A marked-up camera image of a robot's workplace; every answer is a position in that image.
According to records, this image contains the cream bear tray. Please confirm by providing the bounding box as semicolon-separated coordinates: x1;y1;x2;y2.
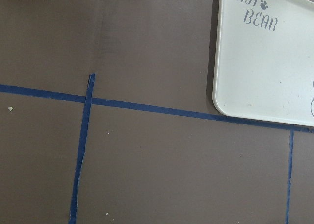
212;0;314;127

